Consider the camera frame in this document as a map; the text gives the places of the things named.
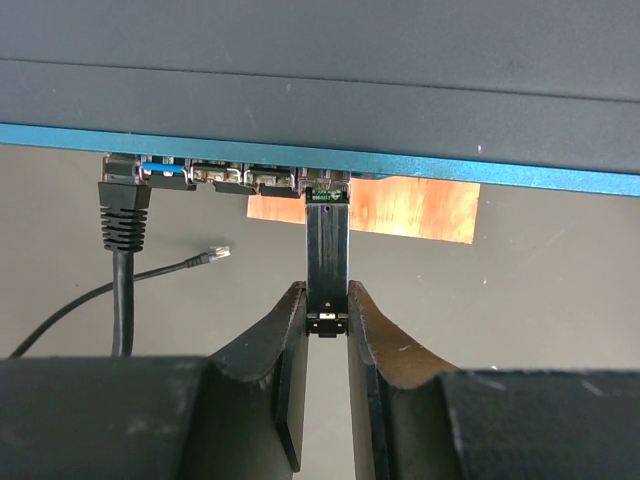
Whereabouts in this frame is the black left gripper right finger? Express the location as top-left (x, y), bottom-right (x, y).
top-left (348, 282), bottom-right (639, 479)

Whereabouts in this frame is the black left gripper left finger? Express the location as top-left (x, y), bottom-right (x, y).
top-left (1, 282), bottom-right (308, 479)

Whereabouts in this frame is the silver SFP module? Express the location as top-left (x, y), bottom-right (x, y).
top-left (305, 187), bottom-right (350, 338)
top-left (298, 168), bottom-right (351, 191)

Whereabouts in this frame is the brown SFP module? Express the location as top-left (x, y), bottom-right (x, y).
top-left (243, 165), bottom-right (301, 198)

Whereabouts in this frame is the wooden board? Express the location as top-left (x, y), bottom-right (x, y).
top-left (246, 175), bottom-right (481, 245)

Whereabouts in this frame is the inserted SFP module dark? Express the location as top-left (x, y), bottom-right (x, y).
top-left (190, 161), bottom-right (256, 196)

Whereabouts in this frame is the blue latch SFP module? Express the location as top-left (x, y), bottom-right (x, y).
top-left (139, 155), bottom-right (196, 191)

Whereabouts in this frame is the black ethernet cable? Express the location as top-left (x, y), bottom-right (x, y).
top-left (8, 153), bottom-right (232, 359)

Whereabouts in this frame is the dark blue network switch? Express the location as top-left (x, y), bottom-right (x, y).
top-left (1, 1), bottom-right (639, 196)

